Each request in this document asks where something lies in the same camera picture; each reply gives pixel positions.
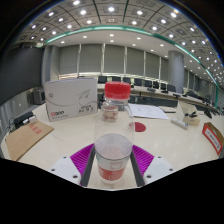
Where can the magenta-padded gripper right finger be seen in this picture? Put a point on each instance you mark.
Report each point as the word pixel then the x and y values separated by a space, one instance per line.
pixel 144 159

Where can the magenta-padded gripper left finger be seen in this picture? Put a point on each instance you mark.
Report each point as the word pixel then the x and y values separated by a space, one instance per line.
pixel 75 159

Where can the flat round red coaster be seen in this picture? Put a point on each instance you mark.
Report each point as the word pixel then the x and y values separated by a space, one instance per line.
pixel 141 127

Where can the clear red-capped drink bottle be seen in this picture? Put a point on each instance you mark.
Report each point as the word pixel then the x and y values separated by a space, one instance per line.
pixel 114 146

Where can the white paper sheets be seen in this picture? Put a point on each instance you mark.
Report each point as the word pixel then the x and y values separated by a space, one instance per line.
pixel 148 111

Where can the white power strip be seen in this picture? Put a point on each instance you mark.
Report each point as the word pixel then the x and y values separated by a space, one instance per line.
pixel 179 123

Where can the brown cardboard sheet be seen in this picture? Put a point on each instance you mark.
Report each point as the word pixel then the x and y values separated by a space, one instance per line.
pixel 27 138

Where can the white printed cardboard box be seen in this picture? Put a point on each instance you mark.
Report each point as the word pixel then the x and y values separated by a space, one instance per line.
pixel 70 99

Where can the open beige cardboard box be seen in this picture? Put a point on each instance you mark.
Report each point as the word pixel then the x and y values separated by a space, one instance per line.
pixel 188 112

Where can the red and white carton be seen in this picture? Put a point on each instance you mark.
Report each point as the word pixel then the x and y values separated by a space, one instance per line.
pixel 212 136

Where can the row of black office chairs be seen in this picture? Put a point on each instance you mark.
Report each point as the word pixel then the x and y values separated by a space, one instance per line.
pixel 140 82

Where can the round ceiling lights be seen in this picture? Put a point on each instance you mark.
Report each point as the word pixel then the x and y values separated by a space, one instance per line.
pixel 111 20

